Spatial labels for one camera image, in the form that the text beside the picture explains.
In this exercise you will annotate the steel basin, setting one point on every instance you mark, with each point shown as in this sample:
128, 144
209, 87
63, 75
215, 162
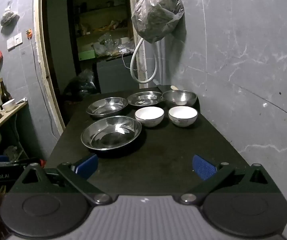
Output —
107, 107

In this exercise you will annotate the white wall switch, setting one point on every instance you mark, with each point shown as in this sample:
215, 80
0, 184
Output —
14, 41

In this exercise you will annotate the white ceramic bowl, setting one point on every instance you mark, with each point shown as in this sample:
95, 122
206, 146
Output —
149, 116
183, 115

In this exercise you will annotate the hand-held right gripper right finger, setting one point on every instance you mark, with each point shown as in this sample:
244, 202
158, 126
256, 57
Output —
203, 167

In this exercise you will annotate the dark glass bottle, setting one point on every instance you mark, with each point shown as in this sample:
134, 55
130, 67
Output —
4, 93

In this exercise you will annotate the black trash bag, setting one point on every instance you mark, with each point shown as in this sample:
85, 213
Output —
82, 83

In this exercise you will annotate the steel bowl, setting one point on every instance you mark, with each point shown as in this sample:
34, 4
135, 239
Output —
179, 97

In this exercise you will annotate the green box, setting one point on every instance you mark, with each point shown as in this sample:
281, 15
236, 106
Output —
87, 55

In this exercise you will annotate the dark grey cabinet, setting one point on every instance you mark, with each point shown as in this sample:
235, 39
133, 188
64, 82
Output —
116, 76

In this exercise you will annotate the cluttered storage shelf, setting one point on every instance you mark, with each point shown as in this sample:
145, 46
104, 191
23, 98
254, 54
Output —
103, 12

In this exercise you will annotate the small hanging bag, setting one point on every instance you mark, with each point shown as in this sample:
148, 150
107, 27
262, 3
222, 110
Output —
8, 18

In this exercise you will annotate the door frame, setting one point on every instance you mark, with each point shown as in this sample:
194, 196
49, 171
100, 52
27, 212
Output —
39, 55

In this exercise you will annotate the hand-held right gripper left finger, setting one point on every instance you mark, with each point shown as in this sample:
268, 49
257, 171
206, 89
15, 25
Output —
87, 166

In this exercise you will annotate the orange wall hook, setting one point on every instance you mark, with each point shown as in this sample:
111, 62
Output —
29, 33

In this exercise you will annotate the white spoon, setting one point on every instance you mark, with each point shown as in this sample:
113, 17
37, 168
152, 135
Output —
21, 101

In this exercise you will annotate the hanging clear plastic bag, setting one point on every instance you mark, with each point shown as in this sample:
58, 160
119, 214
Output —
158, 15

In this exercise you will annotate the large steel plate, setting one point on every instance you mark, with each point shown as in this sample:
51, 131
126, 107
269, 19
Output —
111, 132

